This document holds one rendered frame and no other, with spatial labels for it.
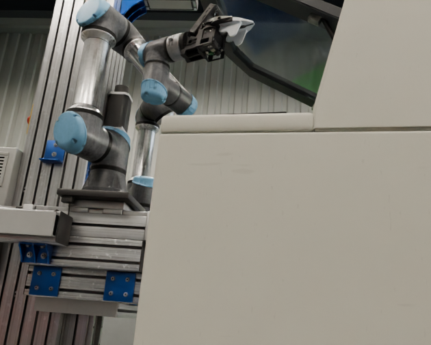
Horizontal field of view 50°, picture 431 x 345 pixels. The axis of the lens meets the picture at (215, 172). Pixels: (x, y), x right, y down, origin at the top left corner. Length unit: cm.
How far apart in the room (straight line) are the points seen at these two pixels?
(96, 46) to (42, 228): 60
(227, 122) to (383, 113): 21
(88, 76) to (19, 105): 871
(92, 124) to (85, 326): 68
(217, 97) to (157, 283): 862
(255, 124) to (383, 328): 31
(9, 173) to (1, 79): 899
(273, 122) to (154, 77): 74
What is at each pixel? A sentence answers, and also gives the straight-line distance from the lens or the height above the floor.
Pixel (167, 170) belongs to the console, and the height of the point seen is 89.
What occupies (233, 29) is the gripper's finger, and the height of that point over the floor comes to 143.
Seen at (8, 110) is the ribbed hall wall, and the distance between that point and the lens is 1028.
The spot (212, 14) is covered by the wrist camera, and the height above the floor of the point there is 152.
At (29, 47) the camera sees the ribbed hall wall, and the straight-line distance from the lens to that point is 1087.
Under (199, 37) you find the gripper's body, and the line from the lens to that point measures 130.
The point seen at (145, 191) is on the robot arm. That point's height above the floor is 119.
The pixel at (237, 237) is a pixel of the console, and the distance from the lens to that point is 61.
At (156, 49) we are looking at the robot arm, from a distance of 139.
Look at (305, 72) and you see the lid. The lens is 202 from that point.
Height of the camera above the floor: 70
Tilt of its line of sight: 18 degrees up
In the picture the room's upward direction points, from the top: 5 degrees clockwise
